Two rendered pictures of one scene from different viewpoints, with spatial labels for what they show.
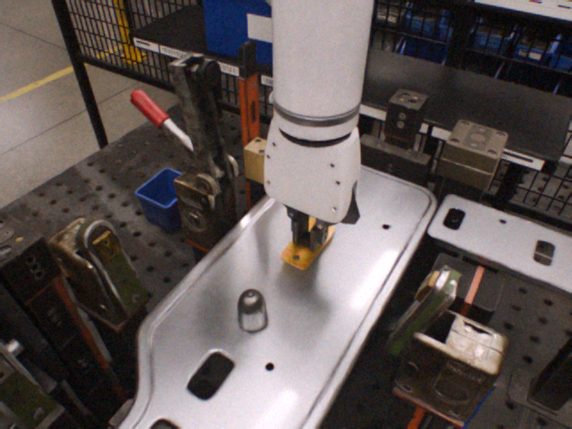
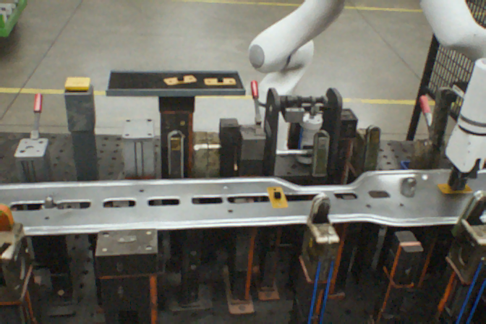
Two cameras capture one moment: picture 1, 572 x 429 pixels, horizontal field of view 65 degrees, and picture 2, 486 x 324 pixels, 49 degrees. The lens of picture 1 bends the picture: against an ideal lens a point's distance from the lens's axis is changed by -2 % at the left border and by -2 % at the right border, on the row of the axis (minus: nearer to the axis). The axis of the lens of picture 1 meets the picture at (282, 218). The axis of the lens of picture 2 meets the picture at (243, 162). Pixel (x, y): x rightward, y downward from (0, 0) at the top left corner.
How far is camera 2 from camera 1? 98 cm
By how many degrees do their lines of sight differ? 39
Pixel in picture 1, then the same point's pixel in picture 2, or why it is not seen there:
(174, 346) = (373, 182)
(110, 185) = (391, 158)
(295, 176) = (457, 145)
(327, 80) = (476, 106)
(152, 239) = not seen: hidden behind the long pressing
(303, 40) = (472, 90)
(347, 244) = not seen: hidden behind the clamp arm
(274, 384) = (398, 208)
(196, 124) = (435, 115)
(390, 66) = not seen: outside the picture
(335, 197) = (466, 158)
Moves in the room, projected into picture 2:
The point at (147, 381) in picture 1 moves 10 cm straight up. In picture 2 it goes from (357, 183) to (364, 149)
